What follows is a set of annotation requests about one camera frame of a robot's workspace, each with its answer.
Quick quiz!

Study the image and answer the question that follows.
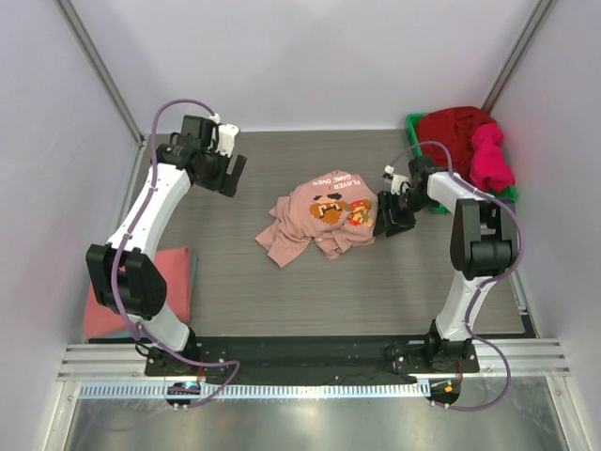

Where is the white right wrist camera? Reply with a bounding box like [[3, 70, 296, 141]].
[[382, 165, 411, 195]]

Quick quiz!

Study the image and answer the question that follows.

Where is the folded salmon t shirt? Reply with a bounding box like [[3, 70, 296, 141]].
[[83, 247, 193, 339]]

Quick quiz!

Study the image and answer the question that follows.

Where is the left aluminium corner post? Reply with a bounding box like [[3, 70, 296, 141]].
[[54, 0, 145, 147]]

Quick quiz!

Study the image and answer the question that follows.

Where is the green plastic bin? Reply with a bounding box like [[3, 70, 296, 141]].
[[405, 112, 520, 216]]

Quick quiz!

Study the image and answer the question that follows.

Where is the magenta t shirt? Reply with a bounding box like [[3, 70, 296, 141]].
[[470, 123, 516, 194]]

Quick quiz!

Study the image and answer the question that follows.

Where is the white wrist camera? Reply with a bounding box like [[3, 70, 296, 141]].
[[382, 165, 411, 195], [208, 114, 239, 158]]

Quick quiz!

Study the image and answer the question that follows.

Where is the right aluminium corner post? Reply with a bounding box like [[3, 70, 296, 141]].
[[482, 0, 557, 114]]

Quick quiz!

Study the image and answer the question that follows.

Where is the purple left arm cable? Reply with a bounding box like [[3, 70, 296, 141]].
[[112, 98, 241, 408]]

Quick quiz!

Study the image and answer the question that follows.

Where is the pink printed t shirt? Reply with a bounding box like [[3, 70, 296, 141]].
[[255, 170, 378, 268]]

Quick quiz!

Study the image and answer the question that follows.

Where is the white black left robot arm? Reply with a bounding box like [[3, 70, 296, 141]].
[[85, 115, 247, 376]]

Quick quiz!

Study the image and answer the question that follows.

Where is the dark red t shirt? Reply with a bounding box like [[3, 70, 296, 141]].
[[415, 106, 496, 181]]

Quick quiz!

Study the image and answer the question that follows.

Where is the aluminium corner post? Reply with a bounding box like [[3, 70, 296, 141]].
[[482, 0, 557, 114], [54, 0, 145, 147]]

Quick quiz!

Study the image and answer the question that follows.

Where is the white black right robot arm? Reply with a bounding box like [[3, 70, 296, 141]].
[[374, 156, 520, 375]]

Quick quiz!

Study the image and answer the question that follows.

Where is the aluminium front frame rail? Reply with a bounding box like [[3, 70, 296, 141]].
[[56, 338, 571, 381]]

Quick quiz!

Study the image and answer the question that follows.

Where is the white slotted cable duct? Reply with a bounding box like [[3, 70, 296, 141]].
[[78, 381, 430, 401]]

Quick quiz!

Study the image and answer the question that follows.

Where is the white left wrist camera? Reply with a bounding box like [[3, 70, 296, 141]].
[[208, 114, 239, 158]]

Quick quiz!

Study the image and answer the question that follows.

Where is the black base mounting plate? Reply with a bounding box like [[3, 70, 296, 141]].
[[145, 335, 480, 386]]

